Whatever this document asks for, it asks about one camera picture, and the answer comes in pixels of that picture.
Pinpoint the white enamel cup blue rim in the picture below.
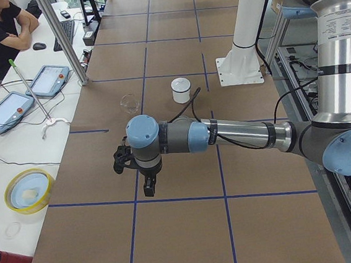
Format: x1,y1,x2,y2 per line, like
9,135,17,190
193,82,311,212
172,90,190,104

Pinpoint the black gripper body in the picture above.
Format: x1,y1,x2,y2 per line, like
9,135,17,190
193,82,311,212
137,160,162,180

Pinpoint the near blue teach pendant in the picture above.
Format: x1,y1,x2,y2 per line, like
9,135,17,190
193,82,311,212
0,91,35,133

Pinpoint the white cup lid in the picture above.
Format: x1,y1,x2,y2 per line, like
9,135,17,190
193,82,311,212
171,77,191,93

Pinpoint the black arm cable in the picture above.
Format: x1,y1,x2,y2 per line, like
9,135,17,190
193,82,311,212
165,75,329,159

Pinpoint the clear glass funnel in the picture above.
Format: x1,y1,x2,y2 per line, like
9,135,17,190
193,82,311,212
120,93,139,114

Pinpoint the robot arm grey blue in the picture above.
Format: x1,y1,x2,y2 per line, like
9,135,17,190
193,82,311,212
114,0,351,197

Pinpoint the black keyboard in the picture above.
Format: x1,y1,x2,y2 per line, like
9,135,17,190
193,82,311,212
53,20,75,52

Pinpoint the blue plate with sponge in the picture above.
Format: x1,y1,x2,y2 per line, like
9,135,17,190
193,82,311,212
11,173,49,209

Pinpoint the metal rod green tip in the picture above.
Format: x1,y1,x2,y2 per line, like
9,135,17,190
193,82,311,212
8,58,53,124

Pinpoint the brown paper table cover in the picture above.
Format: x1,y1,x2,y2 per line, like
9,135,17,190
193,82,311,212
33,0,345,263

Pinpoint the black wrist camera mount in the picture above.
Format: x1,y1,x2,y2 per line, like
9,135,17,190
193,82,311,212
113,136,137,175

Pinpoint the yellow tape roll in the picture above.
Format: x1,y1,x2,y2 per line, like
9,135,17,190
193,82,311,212
4,168,55,215

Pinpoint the blue teach pendant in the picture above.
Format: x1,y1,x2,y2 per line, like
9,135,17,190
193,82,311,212
0,91,35,133
29,65,69,98

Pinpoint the aluminium frame post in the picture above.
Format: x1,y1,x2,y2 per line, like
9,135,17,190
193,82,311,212
36,0,88,86

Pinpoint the white curved bracket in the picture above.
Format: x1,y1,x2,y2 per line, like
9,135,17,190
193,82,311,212
41,118,70,140

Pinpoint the black power supply box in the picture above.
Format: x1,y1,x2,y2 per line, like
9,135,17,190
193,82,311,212
82,20,100,46

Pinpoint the black computer mouse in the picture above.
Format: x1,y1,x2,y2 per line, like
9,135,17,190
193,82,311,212
32,42,46,51

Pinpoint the far blue teach pendant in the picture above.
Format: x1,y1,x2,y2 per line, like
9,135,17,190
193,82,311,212
29,65,69,98

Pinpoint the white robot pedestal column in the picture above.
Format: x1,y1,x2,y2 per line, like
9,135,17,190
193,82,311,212
216,0,266,87

